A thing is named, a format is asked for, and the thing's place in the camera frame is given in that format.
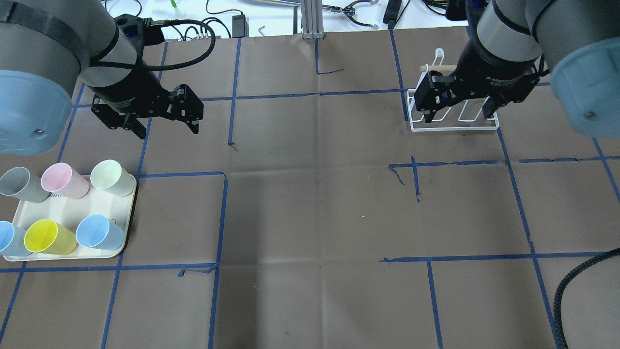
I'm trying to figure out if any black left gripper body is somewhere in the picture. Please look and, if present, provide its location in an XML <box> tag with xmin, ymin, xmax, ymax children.
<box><xmin>91</xmin><ymin>73</ymin><xmax>187</xmax><ymax>129</ymax></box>

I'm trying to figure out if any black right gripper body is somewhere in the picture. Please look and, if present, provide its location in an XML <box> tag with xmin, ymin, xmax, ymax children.
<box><xmin>449</xmin><ymin>41</ymin><xmax>540</xmax><ymax>105</ymax></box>

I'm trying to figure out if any white plastic cup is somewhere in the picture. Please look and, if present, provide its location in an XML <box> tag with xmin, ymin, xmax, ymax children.
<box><xmin>90</xmin><ymin>159</ymin><xmax>135</xmax><ymax>197</ymax></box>

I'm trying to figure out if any light blue plastic cup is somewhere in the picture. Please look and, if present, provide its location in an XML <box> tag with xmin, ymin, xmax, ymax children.
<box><xmin>75</xmin><ymin>214</ymin><xmax>125</xmax><ymax>250</ymax></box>
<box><xmin>0</xmin><ymin>221</ymin><xmax>32</xmax><ymax>256</ymax></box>

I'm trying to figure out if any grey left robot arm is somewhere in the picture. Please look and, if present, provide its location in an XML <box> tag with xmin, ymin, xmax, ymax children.
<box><xmin>0</xmin><ymin>0</ymin><xmax>215</xmax><ymax>156</ymax></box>

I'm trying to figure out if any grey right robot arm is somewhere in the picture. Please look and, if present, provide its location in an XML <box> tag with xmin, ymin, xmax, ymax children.
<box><xmin>413</xmin><ymin>0</ymin><xmax>620</xmax><ymax>138</ymax></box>

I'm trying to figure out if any pink plastic cup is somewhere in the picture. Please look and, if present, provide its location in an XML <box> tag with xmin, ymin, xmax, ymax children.
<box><xmin>41</xmin><ymin>162</ymin><xmax>90</xmax><ymax>199</ymax></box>

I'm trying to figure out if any grey plastic cup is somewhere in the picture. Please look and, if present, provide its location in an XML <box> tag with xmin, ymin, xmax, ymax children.
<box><xmin>0</xmin><ymin>167</ymin><xmax>51</xmax><ymax>203</ymax></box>

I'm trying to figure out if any yellow plastic cup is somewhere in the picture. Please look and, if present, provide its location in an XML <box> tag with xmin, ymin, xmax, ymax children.
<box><xmin>24</xmin><ymin>219</ymin><xmax>78</xmax><ymax>255</ymax></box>

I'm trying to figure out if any black power adapter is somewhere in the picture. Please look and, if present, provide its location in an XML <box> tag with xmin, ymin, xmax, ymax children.
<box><xmin>231</xmin><ymin>14</ymin><xmax>249</xmax><ymax>38</ymax></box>

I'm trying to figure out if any cream bunny tray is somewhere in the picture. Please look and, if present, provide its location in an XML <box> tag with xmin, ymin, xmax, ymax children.
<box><xmin>4</xmin><ymin>177</ymin><xmax>137</xmax><ymax>262</ymax></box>

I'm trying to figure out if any white wire cup rack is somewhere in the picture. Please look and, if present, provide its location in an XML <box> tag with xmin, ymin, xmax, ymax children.
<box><xmin>406</xmin><ymin>48</ymin><xmax>500</xmax><ymax>132</ymax></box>

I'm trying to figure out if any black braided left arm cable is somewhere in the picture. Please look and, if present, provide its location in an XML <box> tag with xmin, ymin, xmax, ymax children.
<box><xmin>90</xmin><ymin>18</ymin><xmax>217</xmax><ymax>71</ymax></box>

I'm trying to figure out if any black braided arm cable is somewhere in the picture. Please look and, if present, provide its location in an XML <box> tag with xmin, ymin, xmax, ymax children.
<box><xmin>90</xmin><ymin>18</ymin><xmax>217</xmax><ymax>71</ymax></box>
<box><xmin>553</xmin><ymin>247</ymin><xmax>620</xmax><ymax>349</ymax></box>

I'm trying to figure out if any aluminium frame post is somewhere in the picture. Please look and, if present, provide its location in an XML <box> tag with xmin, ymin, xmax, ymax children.
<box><xmin>300</xmin><ymin>0</ymin><xmax>324</xmax><ymax>39</ymax></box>

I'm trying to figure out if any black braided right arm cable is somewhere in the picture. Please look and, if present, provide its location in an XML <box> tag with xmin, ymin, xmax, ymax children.
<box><xmin>553</xmin><ymin>247</ymin><xmax>620</xmax><ymax>349</ymax></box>

